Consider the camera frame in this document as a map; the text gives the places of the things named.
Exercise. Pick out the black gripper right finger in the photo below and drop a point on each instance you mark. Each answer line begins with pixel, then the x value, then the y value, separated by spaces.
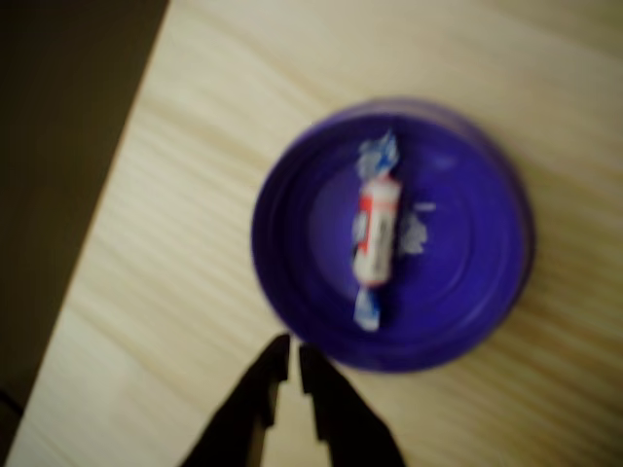
pixel 345 418

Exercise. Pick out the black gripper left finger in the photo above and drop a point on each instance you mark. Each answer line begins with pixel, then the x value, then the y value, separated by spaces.
pixel 248 413

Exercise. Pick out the white blue candy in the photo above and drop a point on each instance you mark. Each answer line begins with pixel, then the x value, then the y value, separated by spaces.
pixel 377 233

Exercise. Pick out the purple bowl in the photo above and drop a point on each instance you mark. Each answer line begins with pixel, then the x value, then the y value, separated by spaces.
pixel 462 301

